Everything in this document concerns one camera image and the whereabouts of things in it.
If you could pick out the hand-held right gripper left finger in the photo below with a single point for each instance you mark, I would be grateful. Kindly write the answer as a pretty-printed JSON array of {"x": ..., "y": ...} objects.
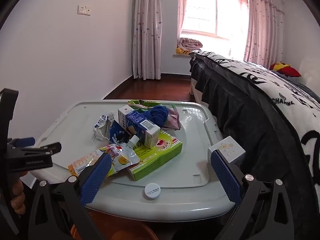
[{"x": 95, "y": 177}]

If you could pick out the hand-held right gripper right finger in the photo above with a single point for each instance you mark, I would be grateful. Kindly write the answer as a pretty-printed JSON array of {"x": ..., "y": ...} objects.
[{"x": 225, "y": 175}]

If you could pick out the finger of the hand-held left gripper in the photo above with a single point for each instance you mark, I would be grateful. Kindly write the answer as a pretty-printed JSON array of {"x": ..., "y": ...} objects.
[
  {"x": 45, "y": 148},
  {"x": 23, "y": 142}
]

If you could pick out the small white box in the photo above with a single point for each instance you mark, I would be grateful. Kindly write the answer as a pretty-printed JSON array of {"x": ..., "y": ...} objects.
[{"x": 230, "y": 147}]

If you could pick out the yellow spouted drink pouch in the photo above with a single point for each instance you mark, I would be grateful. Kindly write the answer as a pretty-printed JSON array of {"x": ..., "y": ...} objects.
[{"x": 122, "y": 158}]

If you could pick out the silver and blue snack wrapper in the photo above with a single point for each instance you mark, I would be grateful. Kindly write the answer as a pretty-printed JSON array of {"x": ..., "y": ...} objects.
[{"x": 117, "y": 135}]

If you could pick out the white round bottle cap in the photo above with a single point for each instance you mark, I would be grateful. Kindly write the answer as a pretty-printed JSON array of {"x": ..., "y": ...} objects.
[{"x": 152, "y": 191}]

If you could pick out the green cardboard box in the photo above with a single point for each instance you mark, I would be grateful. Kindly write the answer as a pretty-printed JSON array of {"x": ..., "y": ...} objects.
[{"x": 160, "y": 157}]

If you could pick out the blue and white medicine box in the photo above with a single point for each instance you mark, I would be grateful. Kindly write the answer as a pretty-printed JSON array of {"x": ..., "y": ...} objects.
[{"x": 136, "y": 122}]

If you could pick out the pink and green wrapper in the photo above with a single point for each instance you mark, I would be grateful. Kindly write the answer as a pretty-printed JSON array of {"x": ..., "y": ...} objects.
[{"x": 172, "y": 120}]

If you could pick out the green snack bag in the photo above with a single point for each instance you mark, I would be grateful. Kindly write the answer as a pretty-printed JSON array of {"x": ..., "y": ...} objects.
[{"x": 142, "y": 103}]

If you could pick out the blue cloth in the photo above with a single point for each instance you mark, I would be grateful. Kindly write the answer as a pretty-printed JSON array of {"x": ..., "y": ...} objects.
[{"x": 157, "y": 115}]

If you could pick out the person's left hand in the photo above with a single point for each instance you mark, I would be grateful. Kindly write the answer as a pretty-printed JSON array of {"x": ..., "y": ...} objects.
[{"x": 17, "y": 190}]

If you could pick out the dark grey blanket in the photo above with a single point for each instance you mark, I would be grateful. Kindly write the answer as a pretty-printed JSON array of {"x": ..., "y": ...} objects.
[{"x": 245, "y": 120}]

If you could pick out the white black printed blanket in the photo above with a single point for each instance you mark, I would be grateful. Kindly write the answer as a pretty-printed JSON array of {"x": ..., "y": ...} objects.
[{"x": 270, "y": 85}]

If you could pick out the red and yellow pillow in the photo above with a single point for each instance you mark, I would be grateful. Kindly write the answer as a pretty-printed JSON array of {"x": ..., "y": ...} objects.
[{"x": 287, "y": 70}]

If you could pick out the yellow cloth item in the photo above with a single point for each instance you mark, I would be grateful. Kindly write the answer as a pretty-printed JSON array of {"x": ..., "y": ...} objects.
[{"x": 183, "y": 51}]

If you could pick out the folded pink quilt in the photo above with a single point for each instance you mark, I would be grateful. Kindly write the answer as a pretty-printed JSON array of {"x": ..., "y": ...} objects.
[{"x": 190, "y": 43}]

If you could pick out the patterned pink curtain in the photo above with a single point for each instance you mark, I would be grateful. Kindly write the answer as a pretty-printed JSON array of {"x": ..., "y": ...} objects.
[
  {"x": 265, "y": 25},
  {"x": 147, "y": 30}
]

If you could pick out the window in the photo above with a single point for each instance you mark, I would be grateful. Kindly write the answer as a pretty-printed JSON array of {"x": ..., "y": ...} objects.
[{"x": 215, "y": 15}]

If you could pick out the sheer pink curtain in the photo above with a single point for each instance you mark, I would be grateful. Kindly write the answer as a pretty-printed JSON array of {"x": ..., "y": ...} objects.
[{"x": 190, "y": 7}]

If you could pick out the white bed frame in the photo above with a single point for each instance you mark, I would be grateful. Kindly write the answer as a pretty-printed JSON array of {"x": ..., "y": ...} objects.
[{"x": 195, "y": 90}]

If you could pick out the white wall socket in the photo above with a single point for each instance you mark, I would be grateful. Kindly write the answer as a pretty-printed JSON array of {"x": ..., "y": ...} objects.
[
  {"x": 81, "y": 9},
  {"x": 88, "y": 10}
]

